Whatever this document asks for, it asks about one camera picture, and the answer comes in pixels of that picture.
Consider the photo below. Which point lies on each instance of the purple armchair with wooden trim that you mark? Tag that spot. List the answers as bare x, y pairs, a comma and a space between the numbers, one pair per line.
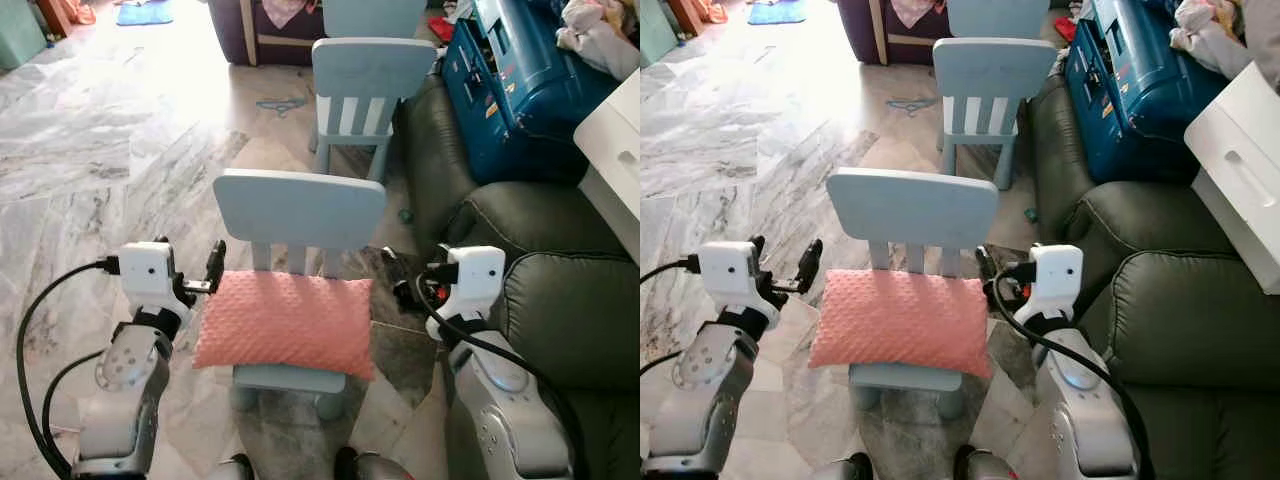
860, 30
235, 30

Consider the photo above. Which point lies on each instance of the pink dotted pillow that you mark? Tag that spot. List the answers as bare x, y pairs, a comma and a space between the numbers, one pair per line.
285, 320
900, 320

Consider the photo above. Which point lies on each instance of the grey-green leather sofa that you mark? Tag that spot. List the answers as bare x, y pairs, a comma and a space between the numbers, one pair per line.
560, 310
1180, 310

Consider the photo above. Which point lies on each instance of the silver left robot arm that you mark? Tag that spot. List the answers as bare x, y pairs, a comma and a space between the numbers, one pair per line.
125, 390
710, 395

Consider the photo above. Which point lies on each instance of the pink cloth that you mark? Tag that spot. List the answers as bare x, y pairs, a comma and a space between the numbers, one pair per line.
285, 10
912, 10

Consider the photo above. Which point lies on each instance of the mixed clothes pile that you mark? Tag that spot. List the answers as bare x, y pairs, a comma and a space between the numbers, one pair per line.
600, 35
1215, 35

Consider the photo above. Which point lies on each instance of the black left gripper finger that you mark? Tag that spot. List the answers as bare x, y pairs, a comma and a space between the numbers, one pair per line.
811, 265
759, 244
215, 265
163, 245

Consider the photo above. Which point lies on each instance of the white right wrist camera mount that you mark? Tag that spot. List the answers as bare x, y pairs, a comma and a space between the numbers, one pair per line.
475, 275
1058, 275

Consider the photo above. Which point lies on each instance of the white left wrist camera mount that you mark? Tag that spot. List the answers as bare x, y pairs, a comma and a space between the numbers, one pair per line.
148, 270
728, 268

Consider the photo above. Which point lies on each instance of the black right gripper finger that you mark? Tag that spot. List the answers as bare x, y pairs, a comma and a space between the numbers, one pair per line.
398, 270
990, 268

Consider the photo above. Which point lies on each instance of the light blue children's chair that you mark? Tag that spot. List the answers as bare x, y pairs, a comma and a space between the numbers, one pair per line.
995, 70
375, 15
912, 205
997, 15
300, 205
372, 70

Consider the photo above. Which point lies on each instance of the teal storage box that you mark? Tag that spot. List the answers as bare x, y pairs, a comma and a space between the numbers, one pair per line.
655, 30
20, 35

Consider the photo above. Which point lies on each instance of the blue floor mat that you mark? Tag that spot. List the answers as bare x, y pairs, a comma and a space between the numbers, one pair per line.
775, 12
145, 12

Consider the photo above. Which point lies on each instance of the white plastic storage box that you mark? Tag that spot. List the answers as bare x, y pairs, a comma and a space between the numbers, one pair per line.
1240, 170
612, 150

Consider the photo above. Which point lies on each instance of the black robot left leg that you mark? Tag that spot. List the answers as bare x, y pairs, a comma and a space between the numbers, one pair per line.
232, 467
855, 467

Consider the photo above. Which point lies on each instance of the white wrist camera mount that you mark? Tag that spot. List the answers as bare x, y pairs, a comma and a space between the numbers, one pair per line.
1058, 275
728, 268
475, 275
148, 270

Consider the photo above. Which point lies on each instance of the blue hard-shell suitcase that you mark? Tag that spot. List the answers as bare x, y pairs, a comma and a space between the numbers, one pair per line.
520, 90
1140, 90

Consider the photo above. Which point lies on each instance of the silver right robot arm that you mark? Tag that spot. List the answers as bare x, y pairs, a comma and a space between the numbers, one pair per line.
505, 410
1085, 410

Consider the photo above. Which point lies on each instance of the black robot right leg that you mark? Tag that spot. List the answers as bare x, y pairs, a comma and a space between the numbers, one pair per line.
370, 467
985, 467

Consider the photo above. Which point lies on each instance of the black robot leg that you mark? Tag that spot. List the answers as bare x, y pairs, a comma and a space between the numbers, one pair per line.
370, 467
232, 467
985, 467
855, 467

